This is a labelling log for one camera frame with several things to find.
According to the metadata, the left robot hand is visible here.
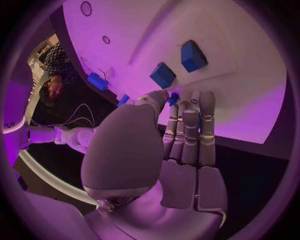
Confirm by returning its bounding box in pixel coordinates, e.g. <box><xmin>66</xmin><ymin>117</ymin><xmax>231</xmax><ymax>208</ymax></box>
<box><xmin>80</xmin><ymin>90</ymin><xmax>229</xmax><ymax>240</ymax></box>

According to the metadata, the blue peg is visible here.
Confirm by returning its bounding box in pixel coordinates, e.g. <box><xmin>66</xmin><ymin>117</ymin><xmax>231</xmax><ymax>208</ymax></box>
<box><xmin>167</xmin><ymin>92</ymin><xmax>181</xmax><ymax>106</ymax></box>

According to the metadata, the white task board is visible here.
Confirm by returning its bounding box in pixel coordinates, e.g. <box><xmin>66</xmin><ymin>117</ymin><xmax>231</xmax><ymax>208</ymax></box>
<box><xmin>49</xmin><ymin>0</ymin><xmax>289</xmax><ymax>146</ymax></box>

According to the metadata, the blue short cylinder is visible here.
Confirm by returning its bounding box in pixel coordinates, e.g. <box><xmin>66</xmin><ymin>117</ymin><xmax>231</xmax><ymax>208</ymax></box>
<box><xmin>116</xmin><ymin>94</ymin><xmax>131</xmax><ymax>108</ymax></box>

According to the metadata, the blue plug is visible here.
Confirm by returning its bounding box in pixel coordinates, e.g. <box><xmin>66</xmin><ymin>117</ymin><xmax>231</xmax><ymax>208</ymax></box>
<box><xmin>86</xmin><ymin>72</ymin><xmax>110</xmax><ymax>92</ymax></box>

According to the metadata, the small blue block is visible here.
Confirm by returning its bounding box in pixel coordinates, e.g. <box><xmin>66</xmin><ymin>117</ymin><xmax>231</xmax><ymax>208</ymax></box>
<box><xmin>149</xmin><ymin>62</ymin><xmax>177</xmax><ymax>90</ymax></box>

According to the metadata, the person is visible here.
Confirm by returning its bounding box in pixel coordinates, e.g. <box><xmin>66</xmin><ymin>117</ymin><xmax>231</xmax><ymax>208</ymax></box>
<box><xmin>37</xmin><ymin>41</ymin><xmax>82</xmax><ymax>107</ymax></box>

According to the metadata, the large blue block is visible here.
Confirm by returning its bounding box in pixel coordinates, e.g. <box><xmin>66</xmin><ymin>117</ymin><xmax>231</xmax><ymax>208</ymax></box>
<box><xmin>180</xmin><ymin>39</ymin><xmax>209</xmax><ymax>74</ymax></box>

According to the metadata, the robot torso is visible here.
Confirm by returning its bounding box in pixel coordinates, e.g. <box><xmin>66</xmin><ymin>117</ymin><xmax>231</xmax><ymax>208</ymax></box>
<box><xmin>1</xmin><ymin>80</ymin><xmax>101</xmax><ymax>207</ymax></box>

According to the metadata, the white cable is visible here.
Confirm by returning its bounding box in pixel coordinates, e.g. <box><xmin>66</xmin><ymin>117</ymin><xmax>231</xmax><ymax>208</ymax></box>
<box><xmin>60</xmin><ymin>116</ymin><xmax>95</xmax><ymax>129</ymax></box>
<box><xmin>68</xmin><ymin>103</ymin><xmax>97</xmax><ymax>129</ymax></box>

